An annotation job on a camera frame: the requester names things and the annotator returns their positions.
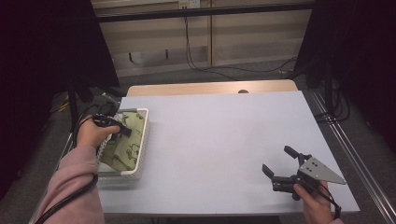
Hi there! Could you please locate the yellow cable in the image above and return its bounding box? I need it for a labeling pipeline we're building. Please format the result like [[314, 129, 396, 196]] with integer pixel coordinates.
[[49, 92, 70, 114]]

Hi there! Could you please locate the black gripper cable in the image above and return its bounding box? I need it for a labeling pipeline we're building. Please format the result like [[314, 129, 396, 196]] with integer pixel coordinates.
[[303, 181, 343, 219], [34, 104, 101, 224]]

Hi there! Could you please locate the light grey table mat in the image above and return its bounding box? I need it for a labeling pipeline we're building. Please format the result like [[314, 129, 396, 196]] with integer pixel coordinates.
[[96, 91, 361, 217]]

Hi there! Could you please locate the white perforated plastic basket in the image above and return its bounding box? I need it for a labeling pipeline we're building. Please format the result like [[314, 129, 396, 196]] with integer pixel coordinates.
[[94, 107, 150, 181]]

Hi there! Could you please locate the white wall power outlet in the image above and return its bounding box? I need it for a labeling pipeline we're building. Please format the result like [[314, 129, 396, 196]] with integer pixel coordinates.
[[178, 0, 201, 9]]

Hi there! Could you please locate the person's left hand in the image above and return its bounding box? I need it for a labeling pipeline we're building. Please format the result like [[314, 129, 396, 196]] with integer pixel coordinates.
[[76, 114, 121, 149]]

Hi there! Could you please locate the bundle of black cables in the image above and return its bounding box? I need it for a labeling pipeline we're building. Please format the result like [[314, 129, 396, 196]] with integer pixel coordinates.
[[314, 87, 351, 123]]

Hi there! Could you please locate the green printed cloth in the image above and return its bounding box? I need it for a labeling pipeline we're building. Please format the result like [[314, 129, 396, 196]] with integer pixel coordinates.
[[100, 111, 146, 172]]

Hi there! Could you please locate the black horizontal bar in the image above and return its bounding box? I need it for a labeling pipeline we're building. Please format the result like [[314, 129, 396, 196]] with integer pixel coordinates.
[[96, 2, 316, 23]]

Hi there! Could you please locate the long black floor cable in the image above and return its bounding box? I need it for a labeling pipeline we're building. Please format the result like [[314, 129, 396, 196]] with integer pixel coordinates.
[[184, 17, 298, 82]]

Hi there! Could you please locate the black stand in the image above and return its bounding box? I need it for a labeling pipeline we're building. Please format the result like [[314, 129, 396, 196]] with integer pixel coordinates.
[[66, 74, 125, 133], [288, 59, 335, 116]]

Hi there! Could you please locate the black curtain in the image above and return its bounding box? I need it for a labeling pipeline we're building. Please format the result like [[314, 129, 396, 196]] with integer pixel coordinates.
[[0, 0, 120, 200], [293, 0, 396, 153]]

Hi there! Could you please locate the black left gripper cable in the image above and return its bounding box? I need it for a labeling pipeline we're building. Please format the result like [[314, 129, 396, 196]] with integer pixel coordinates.
[[34, 104, 101, 224]]

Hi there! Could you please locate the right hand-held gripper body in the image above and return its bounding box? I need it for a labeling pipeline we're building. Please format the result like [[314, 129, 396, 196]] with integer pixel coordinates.
[[272, 153, 347, 202]]

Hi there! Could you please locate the beige wooden cabinet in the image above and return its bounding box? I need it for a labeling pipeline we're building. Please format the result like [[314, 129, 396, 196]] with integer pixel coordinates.
[[92, 0, 313, 78]]

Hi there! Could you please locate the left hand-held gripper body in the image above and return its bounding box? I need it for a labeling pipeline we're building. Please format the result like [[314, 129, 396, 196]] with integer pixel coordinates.
[[92, 102, 123, 129]]

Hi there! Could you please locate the wooden table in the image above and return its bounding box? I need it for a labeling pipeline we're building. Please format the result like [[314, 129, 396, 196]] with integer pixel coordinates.
[[125, 78, 299, 97]]

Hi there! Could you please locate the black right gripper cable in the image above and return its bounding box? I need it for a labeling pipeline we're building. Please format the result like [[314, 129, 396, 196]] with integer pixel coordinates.
[[303, 181, 343, 219]]

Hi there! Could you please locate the person's right hand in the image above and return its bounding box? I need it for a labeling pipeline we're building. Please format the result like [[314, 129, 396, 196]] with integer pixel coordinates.
[[292, 180, 333, 224]]

